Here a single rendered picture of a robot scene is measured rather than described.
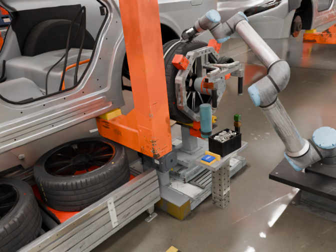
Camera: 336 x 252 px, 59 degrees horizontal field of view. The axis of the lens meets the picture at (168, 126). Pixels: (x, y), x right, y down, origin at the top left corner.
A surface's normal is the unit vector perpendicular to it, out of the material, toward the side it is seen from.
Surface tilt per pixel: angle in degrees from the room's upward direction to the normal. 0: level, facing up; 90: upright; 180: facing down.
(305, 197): 90
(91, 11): 90
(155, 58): 90
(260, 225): 0
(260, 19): 89
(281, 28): 100
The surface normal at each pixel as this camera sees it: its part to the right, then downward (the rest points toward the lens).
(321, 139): -0.46, -0.47
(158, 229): -0.09, -0.91
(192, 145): 0.72, 0.22
